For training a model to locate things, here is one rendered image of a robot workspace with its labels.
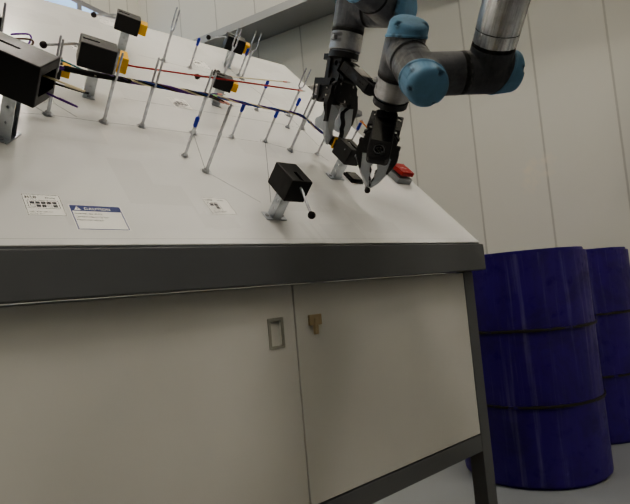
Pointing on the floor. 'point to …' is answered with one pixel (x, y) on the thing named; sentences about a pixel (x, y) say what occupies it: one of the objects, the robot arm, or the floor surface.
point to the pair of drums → (559, 364)
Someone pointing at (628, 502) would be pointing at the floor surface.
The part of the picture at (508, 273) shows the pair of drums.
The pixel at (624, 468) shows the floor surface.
